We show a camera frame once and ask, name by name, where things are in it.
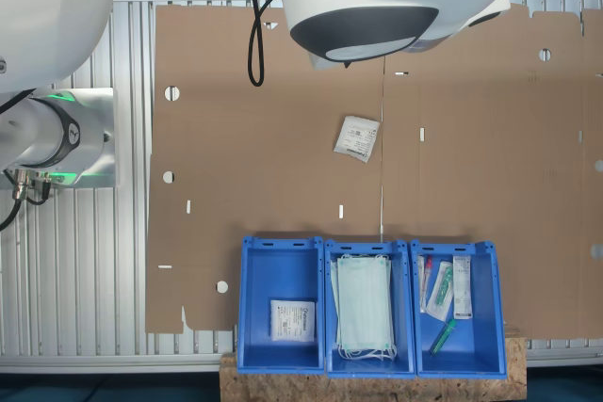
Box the white printed gauze packet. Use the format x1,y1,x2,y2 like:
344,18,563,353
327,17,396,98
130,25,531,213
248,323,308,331
333,115,381,164
269,298,316,342

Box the brown cardboard sheet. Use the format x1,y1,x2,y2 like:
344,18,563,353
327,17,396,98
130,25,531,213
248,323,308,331
144,3,603,341

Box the pale green face mask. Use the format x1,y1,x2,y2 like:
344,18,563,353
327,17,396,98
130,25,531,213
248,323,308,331
336,258,394,349
329,253,399,362

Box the blue bin with gauze packets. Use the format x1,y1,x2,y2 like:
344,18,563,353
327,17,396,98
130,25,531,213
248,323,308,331
236,234,326,374

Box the red-capped tube in clear bag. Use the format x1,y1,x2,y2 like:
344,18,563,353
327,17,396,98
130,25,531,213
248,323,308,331
417,254,434,314

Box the green syringe in clear bag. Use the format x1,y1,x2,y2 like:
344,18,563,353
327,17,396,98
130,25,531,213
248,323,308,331
426,260,454,321

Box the long white printed packet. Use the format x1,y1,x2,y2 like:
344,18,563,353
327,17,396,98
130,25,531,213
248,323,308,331
452,254,474,321

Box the blue bin with face masks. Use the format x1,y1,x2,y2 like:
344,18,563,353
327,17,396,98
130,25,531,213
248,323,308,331
323,239,416,378

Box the loose green capped needle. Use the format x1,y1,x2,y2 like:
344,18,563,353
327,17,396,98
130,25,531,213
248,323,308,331
429,318,458,356

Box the blue bin with syringe packets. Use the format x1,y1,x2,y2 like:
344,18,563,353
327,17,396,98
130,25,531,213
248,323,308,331
408,239,508,378

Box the chipboard wooden plank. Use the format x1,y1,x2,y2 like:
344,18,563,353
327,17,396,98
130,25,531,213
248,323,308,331
220,336,528,402

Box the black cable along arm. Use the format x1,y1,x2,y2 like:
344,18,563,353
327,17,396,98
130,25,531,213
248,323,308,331
242,0,284,88

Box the black cables at robot base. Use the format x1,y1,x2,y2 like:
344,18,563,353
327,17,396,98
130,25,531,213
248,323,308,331
0,169,53,233

